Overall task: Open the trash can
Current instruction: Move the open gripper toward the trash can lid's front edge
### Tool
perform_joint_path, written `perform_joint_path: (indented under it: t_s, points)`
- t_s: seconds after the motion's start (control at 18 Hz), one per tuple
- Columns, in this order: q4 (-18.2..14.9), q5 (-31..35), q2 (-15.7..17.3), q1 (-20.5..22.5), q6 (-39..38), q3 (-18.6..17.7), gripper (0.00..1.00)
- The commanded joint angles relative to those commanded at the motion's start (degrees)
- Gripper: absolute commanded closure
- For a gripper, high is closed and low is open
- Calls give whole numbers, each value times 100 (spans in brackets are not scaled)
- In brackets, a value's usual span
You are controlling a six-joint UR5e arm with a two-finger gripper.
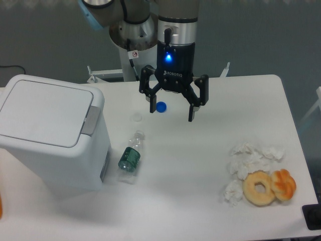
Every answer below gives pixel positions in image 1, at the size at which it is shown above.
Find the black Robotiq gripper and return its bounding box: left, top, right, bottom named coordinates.
left=139, top=42, right=209, bottom=123

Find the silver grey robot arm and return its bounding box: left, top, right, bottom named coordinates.
left=78, top=1, right=209, bottom=121

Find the white trash can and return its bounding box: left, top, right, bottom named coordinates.
left=1, top=75, right=111, bottom=190

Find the blue bottle cap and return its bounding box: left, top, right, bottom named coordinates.
left=156, top=101, right=167, bottom=113

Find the clear plastic lid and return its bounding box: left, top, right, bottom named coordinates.
left=131, top=113, right=142, bottom=123

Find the clear plastic bottle green label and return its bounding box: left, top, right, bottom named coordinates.
left=117, top=130, right=145, bottom=184

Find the crumpled white tissue upper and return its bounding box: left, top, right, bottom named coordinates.
left=227, top=142, right=285, bottom=180

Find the crumpled white tissue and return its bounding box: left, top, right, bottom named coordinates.
left=224, top=180, right=243, bottom=207
left=227, top=142, right=285, bottom=180

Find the crumpled white tissue lower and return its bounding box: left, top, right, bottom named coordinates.
left=224, top=180, right=243, bottom=207

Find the glazed twisted bun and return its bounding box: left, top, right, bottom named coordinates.
left=271, top=169, right=296, bottom=201

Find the black device table corner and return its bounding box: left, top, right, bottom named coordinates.
left=302, top=204, right=320, bottom=230

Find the orange object left edge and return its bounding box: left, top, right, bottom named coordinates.
left=0, top=194, right=3, bottom=219

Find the ring doughnut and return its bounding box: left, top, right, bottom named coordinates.
left=242, top=171, right=275, bottom=206

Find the white frame right edge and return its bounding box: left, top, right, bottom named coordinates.
left=298, top=87, right=320, bottom=134

